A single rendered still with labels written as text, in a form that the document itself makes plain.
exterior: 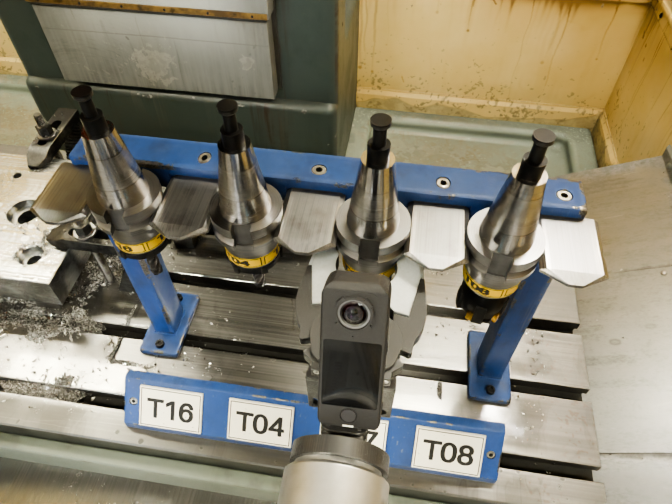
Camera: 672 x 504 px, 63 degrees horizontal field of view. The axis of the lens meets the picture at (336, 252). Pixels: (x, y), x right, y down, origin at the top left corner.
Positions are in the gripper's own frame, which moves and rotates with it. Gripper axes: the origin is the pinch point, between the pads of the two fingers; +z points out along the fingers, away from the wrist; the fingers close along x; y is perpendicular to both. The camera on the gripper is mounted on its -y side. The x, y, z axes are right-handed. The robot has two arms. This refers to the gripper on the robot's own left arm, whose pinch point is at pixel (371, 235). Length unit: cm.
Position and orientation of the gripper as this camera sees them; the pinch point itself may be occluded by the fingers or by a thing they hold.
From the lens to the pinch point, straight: 49.2
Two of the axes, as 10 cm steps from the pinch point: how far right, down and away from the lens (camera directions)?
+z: 1.5, -7.9, 6.0
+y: 0.0, 6.0, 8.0
